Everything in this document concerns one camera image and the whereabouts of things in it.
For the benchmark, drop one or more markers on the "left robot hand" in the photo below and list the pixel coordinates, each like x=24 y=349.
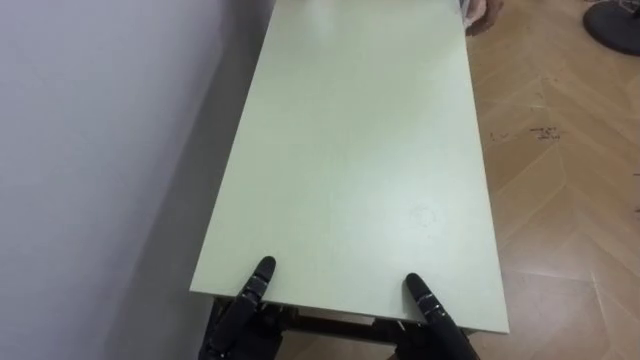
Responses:
x=245 y=312

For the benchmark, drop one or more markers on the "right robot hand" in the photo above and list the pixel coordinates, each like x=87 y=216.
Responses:
x=436 y=325

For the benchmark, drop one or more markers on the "white rectangular desk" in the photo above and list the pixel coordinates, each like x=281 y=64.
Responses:
x=350 y=165

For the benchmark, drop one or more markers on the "black round stand base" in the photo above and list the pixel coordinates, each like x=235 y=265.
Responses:
x=614 y=25

